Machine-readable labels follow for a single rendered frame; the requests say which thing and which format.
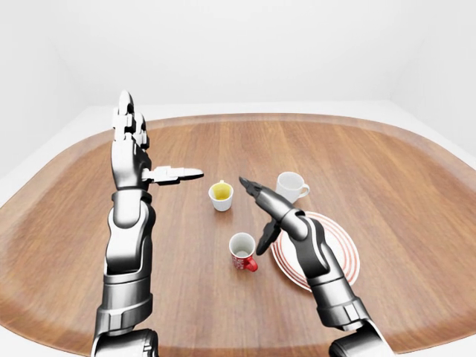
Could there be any plain white mug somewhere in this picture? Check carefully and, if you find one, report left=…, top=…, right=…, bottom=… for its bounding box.
left=275, top=171, right=310, bottom=205

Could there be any white plate with red rings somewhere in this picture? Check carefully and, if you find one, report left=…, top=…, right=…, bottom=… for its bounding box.
left=271, top=210, right=361, bottom=293

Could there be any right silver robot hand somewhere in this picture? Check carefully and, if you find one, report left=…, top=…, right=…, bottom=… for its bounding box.
left=238, top=176, right=303, bottom=257

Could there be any white mug yellow inside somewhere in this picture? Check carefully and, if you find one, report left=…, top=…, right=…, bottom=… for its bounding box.
left=208, top=179, right=234, bottom=213

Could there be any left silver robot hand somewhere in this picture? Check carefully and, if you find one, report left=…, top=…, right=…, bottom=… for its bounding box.
left=110, top=90, right=205, bottom=192

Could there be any red mug white inside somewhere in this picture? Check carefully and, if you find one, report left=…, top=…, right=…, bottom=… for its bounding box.
left=228, top=232, right=259, bottom=273

